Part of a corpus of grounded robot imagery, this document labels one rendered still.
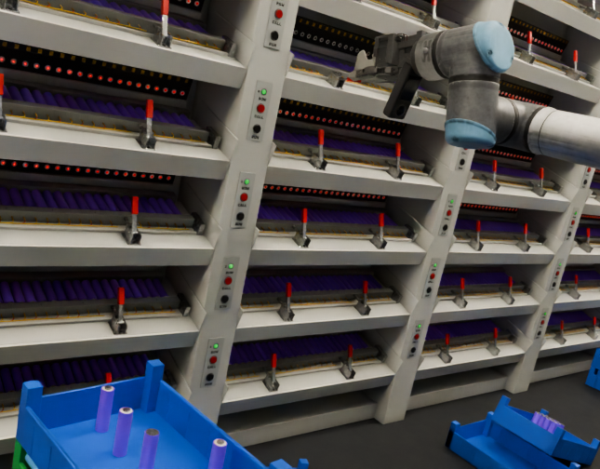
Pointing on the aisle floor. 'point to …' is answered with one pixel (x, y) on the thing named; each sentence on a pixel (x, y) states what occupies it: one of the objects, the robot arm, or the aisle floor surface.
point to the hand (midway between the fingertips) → (355, 79)
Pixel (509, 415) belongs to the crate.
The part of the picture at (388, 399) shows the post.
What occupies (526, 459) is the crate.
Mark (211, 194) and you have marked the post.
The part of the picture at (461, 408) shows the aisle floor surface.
